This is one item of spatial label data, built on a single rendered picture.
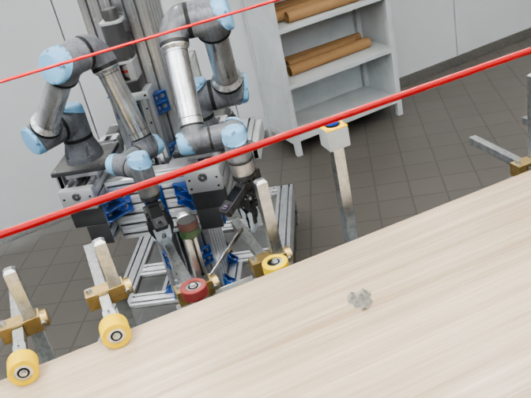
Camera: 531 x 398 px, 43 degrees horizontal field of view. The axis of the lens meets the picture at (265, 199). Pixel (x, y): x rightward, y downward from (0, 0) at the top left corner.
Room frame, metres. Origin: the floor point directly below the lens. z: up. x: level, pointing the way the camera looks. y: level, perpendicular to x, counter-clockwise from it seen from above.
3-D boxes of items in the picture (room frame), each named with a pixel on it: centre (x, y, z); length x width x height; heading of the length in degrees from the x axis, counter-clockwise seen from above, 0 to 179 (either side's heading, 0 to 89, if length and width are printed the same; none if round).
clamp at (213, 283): (1.75, 0.27, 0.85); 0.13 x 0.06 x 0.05; 105
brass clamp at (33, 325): (1.62, 0.75, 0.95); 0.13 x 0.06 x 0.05; 105
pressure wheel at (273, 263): (1.71, 0.02, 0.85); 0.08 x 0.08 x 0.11
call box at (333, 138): (1.89, -0.25, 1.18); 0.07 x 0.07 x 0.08; 15
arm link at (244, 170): (1.91, 0.05, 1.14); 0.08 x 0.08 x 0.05
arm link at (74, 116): (2.55, 0.67, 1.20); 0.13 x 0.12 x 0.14; 137
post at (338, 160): (1.89, -0.25, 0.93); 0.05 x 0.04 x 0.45; 105
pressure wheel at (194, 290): (1.69, 0.27, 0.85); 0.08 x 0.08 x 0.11
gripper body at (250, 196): (1.91, 0.04, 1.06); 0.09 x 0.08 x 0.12; 125
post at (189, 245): (1.76, 0.25, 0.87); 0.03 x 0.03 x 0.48; 15
